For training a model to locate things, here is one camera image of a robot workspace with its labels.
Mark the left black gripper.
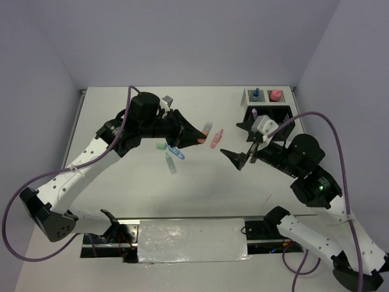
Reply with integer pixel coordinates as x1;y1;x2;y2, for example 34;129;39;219
140;109;206;150

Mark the green highlighter cap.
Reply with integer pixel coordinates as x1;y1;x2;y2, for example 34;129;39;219
156;143;167;150

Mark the green highlighter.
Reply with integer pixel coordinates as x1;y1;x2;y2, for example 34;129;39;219
165;153;177;174

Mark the orange tip grey highlighter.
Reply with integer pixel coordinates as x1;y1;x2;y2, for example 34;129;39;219
202;121;213;136

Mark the purple highlighter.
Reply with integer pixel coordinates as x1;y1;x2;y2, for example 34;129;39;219
252;108;258;120

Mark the blue cap clear bottle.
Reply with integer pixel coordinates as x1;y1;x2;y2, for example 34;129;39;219
252;88;260;102

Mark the pink cap glue bottle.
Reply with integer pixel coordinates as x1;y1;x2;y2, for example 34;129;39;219
269;90;282;102

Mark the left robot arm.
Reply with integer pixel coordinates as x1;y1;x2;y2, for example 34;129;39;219
19;92;206;243

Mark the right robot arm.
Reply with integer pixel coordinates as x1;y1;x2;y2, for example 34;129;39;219
221;134;388;291

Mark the blue highlighter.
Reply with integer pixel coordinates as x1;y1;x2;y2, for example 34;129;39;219
166;144;185;160

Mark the pink highlighter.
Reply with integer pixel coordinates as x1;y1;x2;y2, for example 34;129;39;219
210;129;224;149

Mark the black slotted organizer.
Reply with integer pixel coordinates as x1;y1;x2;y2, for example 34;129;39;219
236;106;295;142

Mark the white two-cell organizer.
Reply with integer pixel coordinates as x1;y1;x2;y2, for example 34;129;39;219
240;88;286;106

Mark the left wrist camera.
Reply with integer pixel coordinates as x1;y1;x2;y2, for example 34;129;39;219
160;96;173;111

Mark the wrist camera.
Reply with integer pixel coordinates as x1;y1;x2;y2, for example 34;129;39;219
251;115;279;144
160;96;173;111

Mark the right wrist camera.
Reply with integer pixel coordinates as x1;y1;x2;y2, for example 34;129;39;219
251;115;279;144

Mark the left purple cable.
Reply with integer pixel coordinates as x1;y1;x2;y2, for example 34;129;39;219
2;85;142;263

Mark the purple cable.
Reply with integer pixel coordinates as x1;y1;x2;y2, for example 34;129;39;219
2;85;142;263
267;111;365;292

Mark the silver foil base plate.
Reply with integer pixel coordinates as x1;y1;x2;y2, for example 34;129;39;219
137;218;250;263

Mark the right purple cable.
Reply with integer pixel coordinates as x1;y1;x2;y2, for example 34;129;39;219
267;111;365;292

